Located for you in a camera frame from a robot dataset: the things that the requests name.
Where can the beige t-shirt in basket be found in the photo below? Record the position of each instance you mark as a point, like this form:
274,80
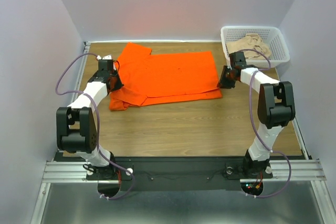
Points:
251,42

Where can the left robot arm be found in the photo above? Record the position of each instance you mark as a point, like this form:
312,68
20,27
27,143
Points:
78,130

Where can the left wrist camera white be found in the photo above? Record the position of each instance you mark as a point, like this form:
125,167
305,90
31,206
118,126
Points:
107,57

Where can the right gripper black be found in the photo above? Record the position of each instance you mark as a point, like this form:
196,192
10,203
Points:
222,82

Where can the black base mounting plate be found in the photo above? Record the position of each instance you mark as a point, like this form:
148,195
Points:
181,173

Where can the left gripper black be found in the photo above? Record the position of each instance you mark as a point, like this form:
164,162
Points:
119,84

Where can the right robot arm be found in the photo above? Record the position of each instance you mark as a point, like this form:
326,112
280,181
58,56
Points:
271,108

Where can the orange t-shirt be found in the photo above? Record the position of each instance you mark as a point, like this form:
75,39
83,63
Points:
150,79

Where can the aluminium frame rail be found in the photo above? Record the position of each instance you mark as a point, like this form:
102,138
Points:
205,128

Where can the white plastic laundry basket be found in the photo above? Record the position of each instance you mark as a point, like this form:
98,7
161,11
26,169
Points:
272,36

